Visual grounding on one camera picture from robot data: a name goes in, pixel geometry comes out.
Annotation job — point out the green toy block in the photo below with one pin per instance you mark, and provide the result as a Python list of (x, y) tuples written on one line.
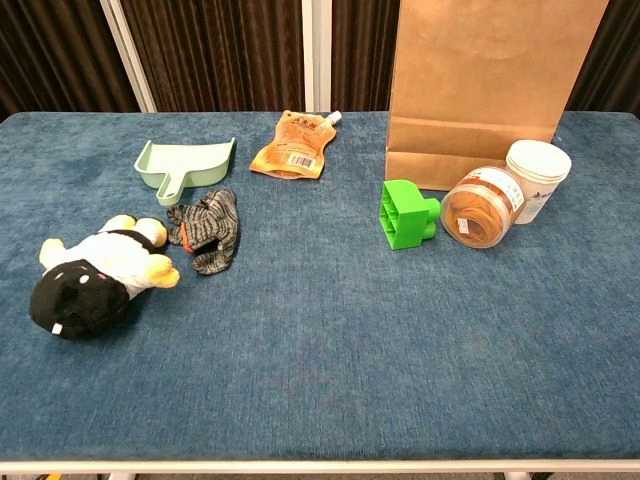
[(407, 220)]

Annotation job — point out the clear jar with orange contents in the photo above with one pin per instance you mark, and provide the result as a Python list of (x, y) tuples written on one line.
[(475, 215)]

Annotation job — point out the brown paper bag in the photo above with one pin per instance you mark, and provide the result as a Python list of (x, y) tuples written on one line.
[(475, 100)]

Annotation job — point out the orange spout pouch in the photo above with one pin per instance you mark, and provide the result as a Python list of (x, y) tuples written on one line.
[(295, 150)]

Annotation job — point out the grey striped cloth toy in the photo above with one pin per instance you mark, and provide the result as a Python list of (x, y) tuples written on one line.
[(212, 230)]

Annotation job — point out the blue fabric table cover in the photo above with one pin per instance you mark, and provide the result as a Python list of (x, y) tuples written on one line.
[(320, 350)]

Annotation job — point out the mint green dustpan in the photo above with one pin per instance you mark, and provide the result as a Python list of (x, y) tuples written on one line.
[(190, 165)]

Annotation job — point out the dark brown pleated curtain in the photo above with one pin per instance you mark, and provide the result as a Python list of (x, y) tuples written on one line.
[(362, 55), (607, 65), (225, 55), (55, 55)]

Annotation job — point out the black white plush toy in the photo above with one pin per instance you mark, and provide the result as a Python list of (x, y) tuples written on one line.
[(100, 280)]

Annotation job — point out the white upright partition post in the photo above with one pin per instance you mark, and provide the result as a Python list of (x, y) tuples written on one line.
[(316, 55)]

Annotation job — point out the white slanted partition post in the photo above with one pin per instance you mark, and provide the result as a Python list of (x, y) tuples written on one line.
[(130, 60)]

